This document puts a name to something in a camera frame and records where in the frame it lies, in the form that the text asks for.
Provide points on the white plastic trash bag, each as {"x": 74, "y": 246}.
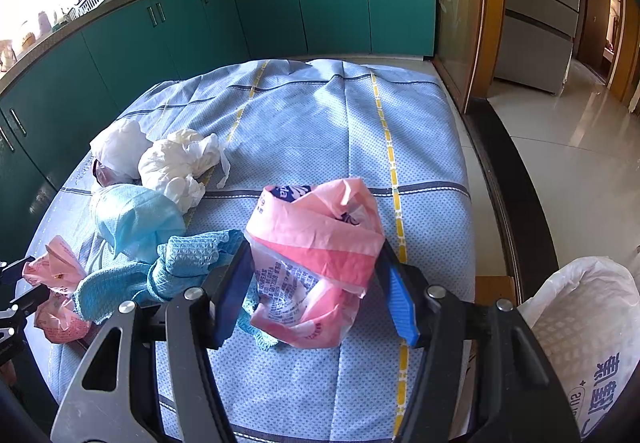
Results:
{"x": 575, "y": 323}

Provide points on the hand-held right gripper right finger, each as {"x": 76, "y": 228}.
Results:
{"x": 402, "y": 308}

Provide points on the teal kitchen cabinets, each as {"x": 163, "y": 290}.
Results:
{"x": 325, "y": 3}

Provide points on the blue waffle dishcloth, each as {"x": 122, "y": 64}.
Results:
{"x": 185, "y": 253}

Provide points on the blue checked cloth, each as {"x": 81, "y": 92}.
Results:
{"x": 325, "y": 133}

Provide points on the silver refrigerator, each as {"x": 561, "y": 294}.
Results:
{"x": 540, "y": 23}

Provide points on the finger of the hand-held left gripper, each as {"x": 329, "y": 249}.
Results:
{"x": 11, "y": 320}
{"x": 12, "y": 271}

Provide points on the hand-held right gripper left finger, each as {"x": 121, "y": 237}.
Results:
{"x": 235, "y": 293}

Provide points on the blue face mask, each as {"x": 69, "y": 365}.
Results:
{"x": 140, "y": 223}

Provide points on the pink printed plastic bag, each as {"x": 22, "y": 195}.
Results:
{"x": 310, "y": 243}

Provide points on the white round crumpled bag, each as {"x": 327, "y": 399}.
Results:
{"x": 120, "y": 148}

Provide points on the brown wooden door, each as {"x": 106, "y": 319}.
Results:
{"x": 595, "y": 13}

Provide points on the white crumpled plastic bag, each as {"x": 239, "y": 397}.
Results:
{"x": 165, "y": 163}

